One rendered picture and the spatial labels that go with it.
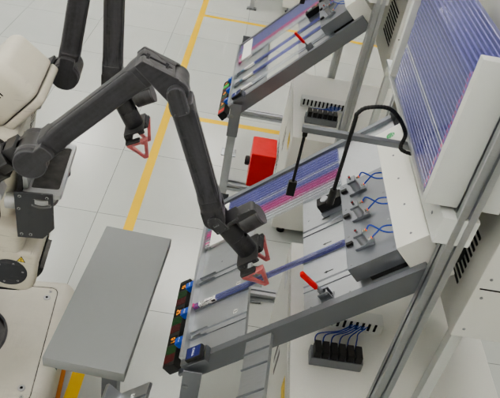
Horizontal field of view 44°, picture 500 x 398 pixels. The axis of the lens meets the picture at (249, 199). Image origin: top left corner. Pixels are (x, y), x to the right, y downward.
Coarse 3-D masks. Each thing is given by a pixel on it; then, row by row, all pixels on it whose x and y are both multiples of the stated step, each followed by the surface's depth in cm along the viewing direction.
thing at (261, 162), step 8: (256, 144) 249; (264, 144) 250; (272, 144) 250; (256, 152) 244; (264, 152) 244; (272, 152) 245; (248, 160) 251; (256, 160) 244; (264, 160) 244; (272, 160) 244; (248, 168) 252; (256, 168) 247; (264, 168) 246; (272, 168) 246; (248, 176) 249; (256, 176) 249; (264, 176) 249; (248, 184) 251
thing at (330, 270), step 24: (360, 144) 195; (360, 168) 185; (312, 216) 182; (336, 216) 174; (312, 240) 173; (336, 240) 167; (312, 264) 166; (336, 264) 160; (312, 288) 159; (336, 288) 153
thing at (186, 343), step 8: (200, 248) 202; (200, 256) 199; (200, 264) 196; (200, 272) 194; (200, 280) 192; (192, 288) 188; (192, 296) 184; (192, 304) 182; (192, 312) 180; (192, 320) 178; (192, 328) 177; (184, 336) 172; (184, 344) 170; (184, 352) 168
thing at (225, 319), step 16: (208, 256) 200; (224, 256) 194; (208, 272) 193; (224, 272) 188; (208, 288) 187; (224, 288) 182; (208, 304) 179; (224, 304) 176; (240, 304) 172; (208, 320) 175; (224, 320) 170; (240, 320) 166; (192, 336) 174; (208, 336) 170; (224, 336) 165
